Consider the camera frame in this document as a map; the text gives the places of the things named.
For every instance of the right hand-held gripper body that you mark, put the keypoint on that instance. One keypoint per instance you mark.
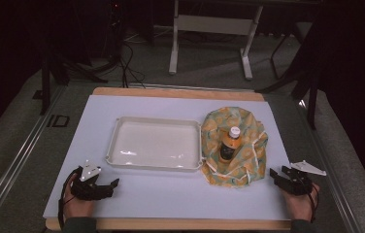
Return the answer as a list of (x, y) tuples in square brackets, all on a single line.
[(298, 183)]

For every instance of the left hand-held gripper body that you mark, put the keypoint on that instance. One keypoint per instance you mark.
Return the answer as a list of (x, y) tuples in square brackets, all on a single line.
[(90, 191)]

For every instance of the orange patterned cloth bag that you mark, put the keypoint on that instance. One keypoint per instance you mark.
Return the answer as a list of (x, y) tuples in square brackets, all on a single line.
[(251, 155)]

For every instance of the white plastic tray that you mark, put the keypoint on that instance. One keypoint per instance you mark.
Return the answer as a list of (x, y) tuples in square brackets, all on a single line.
[(154, 144)]

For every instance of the orange drink bottle white cap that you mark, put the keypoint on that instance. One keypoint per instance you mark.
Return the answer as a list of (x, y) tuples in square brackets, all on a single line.
[(230, 145)]

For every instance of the person's left hand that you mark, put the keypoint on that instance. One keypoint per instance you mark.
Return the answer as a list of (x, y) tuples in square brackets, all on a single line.
[(78, 207)]

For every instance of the person's right hand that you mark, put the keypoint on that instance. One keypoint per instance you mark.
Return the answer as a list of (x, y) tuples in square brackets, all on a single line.
[(300, 205)]

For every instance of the white table mat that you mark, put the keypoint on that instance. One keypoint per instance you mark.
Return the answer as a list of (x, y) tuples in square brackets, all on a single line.
[(158, 191)]

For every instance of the black metal stand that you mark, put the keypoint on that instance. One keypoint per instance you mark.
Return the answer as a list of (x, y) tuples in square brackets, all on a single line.
[(45, 84)]

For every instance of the dark curtain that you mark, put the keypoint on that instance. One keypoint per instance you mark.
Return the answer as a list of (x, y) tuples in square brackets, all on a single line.
[(358, 64), (6, 48)]

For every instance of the metal floor rail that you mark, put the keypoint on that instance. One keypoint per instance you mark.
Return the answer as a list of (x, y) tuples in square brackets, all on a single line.
[(18, 158), (331, 168)]

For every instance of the black chair frame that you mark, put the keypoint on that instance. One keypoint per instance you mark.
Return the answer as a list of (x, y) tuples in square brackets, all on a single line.
[(287, 61)]

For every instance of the white metal table frame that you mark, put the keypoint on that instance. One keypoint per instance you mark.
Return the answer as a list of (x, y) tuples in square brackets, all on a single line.
[(213, 25)]

